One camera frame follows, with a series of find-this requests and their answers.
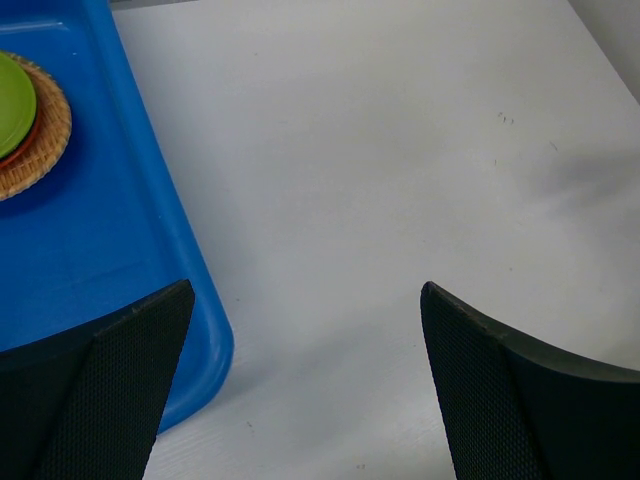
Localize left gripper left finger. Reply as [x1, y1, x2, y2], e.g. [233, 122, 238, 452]
[1, 280, 195, 479]

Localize green plastic plate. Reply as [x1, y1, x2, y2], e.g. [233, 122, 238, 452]
[0, 53, 37, 158]

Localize orange plastic plate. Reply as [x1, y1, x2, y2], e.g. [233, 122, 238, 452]
[0, 108, 41, 168]

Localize orange-brown woven round tray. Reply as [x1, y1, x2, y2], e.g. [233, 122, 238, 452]
[1, 51, 72, 201]

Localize blue plastic bin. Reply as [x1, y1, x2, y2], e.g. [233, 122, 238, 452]
[1, 1, 234, 430]

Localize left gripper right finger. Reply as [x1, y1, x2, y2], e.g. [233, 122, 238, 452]
[420, 282, 639, 479]

